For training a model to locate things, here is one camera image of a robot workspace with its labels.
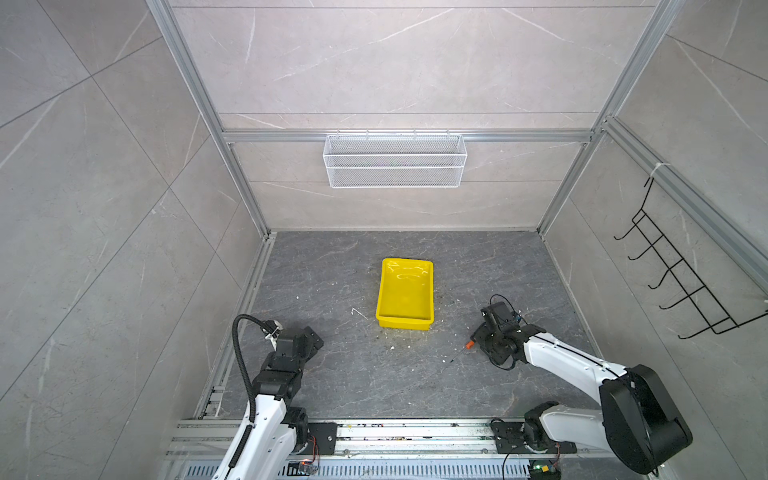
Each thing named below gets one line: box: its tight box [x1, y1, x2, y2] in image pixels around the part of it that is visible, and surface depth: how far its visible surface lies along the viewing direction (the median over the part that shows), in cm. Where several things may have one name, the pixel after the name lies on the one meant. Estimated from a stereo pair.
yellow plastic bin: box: [376, 258, 435, 331], surface depth 100 cm
